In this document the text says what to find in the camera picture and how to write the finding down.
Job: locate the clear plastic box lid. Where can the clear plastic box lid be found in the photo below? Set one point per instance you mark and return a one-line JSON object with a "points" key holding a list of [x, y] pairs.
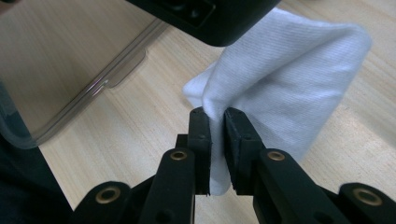
{"points": [[62, 77]]}

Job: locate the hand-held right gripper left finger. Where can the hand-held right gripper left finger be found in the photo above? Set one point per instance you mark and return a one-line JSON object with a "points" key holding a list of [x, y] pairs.
{"points": [[200, 149]]}

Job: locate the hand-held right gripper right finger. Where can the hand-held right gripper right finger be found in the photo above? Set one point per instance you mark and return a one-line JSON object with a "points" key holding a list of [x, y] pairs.
{"points": [[241, 149]]}

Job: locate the white sock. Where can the white sock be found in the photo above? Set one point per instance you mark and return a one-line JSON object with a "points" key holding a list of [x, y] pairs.
{"points": [[280, 77]]}

